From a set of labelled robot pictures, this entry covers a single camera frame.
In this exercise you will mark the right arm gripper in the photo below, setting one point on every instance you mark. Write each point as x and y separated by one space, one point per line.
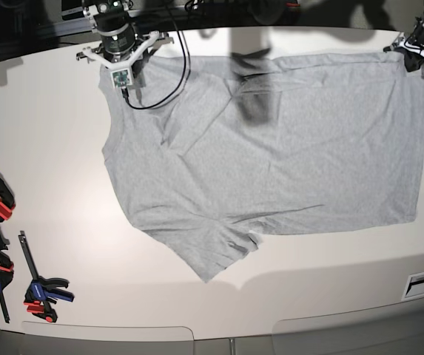
124 49

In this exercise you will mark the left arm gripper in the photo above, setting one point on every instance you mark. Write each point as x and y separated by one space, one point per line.
411 47

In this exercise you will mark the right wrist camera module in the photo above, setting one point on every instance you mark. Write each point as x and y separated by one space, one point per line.
122 78

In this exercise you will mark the right arm black robot arm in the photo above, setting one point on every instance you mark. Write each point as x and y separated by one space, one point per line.
107 15

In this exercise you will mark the blue black bar clamp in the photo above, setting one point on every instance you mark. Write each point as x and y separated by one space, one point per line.
43 293

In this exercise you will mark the grey T-shirt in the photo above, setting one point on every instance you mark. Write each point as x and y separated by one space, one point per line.
293 145

